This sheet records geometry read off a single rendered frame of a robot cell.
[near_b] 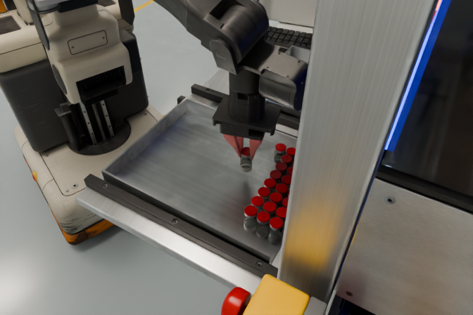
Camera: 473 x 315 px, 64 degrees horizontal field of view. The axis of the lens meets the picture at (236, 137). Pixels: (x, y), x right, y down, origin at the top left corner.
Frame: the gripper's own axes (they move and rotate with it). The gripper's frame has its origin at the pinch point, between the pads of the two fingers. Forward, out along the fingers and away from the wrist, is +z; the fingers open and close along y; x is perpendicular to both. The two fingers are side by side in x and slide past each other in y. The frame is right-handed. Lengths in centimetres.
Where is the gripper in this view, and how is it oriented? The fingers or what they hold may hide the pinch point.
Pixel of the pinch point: (246, 152)
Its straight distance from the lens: 68.1
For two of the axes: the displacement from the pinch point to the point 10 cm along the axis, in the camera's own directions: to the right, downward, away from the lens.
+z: 0.1, 7.5, 6.6
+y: 9.6, 1.7, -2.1
